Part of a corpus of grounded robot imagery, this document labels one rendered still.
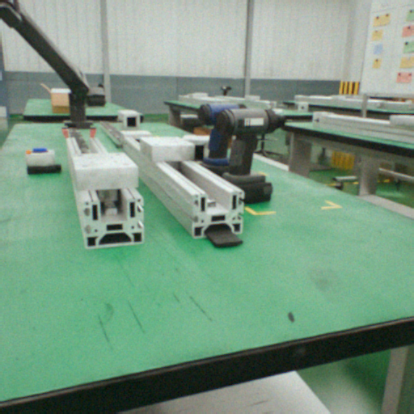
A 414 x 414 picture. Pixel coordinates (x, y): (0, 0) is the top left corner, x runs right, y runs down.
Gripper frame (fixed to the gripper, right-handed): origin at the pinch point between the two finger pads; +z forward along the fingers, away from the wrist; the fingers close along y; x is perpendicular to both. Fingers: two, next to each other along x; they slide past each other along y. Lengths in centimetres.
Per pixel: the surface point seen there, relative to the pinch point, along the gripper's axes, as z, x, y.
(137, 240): 2, -97, 5
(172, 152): -8, -66, 19
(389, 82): -23, 165, 281
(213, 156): -4, -55, 34
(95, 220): -2, -98, -2
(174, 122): 35, 419, 144
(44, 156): -2.4, -34.2, -11.8
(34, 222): 3, -81, -13
